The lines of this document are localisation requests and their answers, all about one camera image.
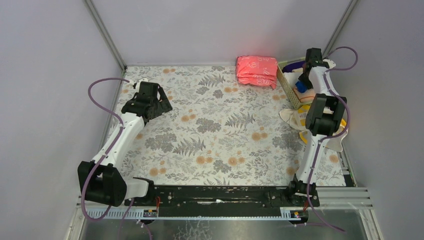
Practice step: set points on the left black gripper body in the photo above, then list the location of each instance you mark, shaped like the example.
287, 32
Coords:
155, 98

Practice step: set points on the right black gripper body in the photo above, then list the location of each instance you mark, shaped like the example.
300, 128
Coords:
307, 76

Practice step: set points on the blue towel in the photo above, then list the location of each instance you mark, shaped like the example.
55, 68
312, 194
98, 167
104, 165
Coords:
301, 87

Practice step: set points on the orange cartoon towel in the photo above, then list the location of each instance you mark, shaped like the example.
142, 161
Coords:
306, 97

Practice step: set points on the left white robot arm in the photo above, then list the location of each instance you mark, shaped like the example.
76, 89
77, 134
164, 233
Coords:
101, 179

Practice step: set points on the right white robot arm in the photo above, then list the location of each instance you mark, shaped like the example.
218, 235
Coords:
322, 121

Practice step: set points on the purple rolled towel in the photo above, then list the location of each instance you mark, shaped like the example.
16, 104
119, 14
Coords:
293, 66

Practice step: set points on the white rolled towel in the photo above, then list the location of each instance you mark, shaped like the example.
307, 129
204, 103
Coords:
292, 78

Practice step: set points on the green plastic basket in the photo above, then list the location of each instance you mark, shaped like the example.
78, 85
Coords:
286, 87

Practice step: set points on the pink folded towel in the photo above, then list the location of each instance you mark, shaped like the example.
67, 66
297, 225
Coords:
257, 70

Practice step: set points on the yellow white crumpled towel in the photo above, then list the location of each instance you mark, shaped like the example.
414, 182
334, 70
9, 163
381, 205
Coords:
296, 118

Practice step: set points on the floral tablecloth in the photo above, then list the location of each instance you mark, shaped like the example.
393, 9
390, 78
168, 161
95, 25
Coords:
219, 132

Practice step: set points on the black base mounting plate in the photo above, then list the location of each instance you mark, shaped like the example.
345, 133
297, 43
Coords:
187, 201

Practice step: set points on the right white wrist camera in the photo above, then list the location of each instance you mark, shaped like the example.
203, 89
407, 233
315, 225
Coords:
331, 63

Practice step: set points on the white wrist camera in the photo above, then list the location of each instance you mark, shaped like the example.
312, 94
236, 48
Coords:
331, 63
138, 82

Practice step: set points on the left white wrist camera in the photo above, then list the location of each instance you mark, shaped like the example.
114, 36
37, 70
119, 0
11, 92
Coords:
138, 82

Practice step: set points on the aluminium frame rail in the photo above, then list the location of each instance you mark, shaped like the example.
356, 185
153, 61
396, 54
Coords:
326, 198

